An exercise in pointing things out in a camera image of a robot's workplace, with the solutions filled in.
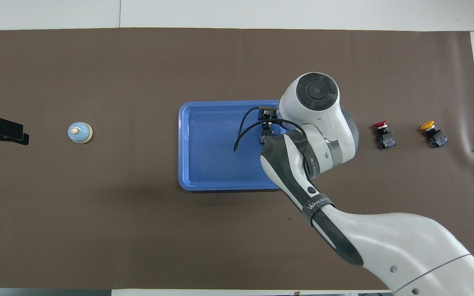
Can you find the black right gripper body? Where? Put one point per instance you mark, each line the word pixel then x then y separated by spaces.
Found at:
pixel 269 112

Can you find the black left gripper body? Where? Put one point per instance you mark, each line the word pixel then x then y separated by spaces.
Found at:
pixel 4 128

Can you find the green push button switch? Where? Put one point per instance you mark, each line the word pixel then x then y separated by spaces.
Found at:
pixel 266 137

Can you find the light blue desk bell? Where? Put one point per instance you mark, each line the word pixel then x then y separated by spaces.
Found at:
pixel 80 135

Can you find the red push button switch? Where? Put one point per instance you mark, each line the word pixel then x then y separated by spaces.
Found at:
pixel 386 139

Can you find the yellow push button switch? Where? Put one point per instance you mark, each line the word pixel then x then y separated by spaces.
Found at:
pixel 437 139

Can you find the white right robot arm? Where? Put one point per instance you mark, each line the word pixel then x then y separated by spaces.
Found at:
pixel 385 238

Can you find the blue plastic tray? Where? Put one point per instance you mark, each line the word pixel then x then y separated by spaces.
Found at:
pixel 208 156

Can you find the brown table mat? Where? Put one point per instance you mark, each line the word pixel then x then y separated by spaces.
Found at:
pixel 97 226

